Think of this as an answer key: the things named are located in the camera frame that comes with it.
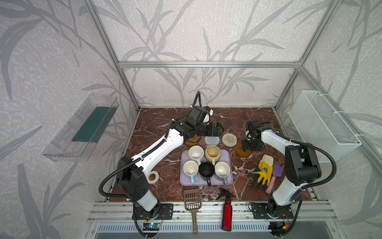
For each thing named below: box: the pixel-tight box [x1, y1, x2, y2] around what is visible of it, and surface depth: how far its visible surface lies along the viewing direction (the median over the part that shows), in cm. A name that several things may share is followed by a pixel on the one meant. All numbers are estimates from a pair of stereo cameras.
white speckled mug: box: [188, 145, 205, 166], surface depth 89 cm
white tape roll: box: [146, 170, 160, 185], surface depth 86 cm
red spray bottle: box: [215, 187, 236, 232], surface depth 73 cm
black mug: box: [198, 161, 215, 187], surface depth 81 cm
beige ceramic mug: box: [204, 144, 221, 166], surface depth 87 cm
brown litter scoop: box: [184, 188, 202, 235], surface depth 79 cm
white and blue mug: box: [183, 160, 199, 185], surface depth 82 cm
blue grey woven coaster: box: [204, 136, 220, 146], surface depth 103 cm
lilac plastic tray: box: [180, 149, 233, 187], surface depth 86 cm
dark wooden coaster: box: [234, 142, 252, 158], surface depth 96 cm
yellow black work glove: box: [252, 154, 275, 191], surface depth 84 cm
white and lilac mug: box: [214, 161, 231, 187], surface depth 84 cm
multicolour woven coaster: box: [221, 132, 238, 147], surface depth 103 cm
